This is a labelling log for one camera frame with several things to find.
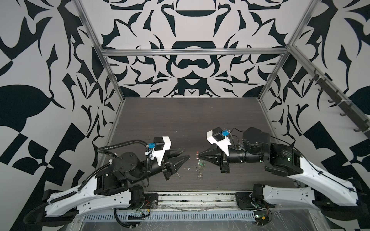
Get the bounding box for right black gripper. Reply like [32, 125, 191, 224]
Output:
[199, 142, 267, 172]

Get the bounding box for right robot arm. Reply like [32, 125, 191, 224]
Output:
[198, 127, 370, 221]

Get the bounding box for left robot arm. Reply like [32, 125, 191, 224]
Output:
[23, 148, 190, 227]

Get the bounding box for green circuit board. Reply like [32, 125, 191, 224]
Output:
[253, 209, 273, 227]

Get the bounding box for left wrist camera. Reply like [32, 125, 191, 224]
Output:
[145, 136, 172, 166]

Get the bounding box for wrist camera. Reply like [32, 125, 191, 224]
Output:
[206, 127, 231, 156]
[145, 136, 172, 166]

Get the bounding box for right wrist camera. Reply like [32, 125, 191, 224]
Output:
[206, 127, 231, 156]

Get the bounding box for aluminium front rail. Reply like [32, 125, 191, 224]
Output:
[147, 191, 239, 211]

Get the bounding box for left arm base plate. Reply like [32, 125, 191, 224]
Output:
[140, 193, 159, 209]

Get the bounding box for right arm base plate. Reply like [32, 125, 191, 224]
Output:
[235, 192, 260, 210]

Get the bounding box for white slotted cable duct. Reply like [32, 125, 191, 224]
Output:
[83, 210, 256, 222]

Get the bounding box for black wall hook rack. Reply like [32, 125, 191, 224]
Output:
[310, 68, 370, 140]

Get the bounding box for black corrugated cable conduit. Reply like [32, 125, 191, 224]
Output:
[23, 140, 148, 229]

